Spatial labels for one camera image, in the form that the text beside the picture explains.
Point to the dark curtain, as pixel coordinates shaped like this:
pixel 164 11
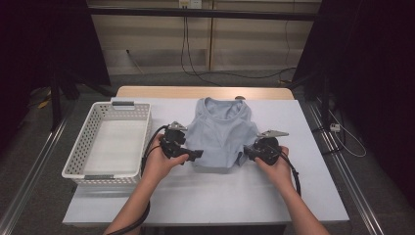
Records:
pixel 372 65
pixel 42 39

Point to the white wall socket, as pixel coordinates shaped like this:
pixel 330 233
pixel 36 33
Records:
pixel 190 3

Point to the white perforated plastic basket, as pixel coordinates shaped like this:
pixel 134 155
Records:
pixel 111 147

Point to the round table grommet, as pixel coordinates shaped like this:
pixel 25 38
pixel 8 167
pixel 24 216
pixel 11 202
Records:
pixel 240 97

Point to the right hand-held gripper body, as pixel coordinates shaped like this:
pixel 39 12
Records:
pixel 269 150

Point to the light blue shirt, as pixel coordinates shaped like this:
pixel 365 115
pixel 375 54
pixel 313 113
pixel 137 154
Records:
pixel 221 133

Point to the person's left hand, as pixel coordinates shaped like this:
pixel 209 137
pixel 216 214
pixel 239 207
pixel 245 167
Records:
pixel 160 163

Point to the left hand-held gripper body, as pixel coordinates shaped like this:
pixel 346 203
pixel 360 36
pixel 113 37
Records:
pixel 173 142

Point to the person's right hand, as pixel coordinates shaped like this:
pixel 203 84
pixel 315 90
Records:
pixel 277 171

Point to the white plug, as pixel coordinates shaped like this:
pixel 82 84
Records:
pixel 335 127

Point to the black metal stand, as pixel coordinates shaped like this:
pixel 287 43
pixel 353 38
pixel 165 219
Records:
pixel 55 104
pixel 325 104

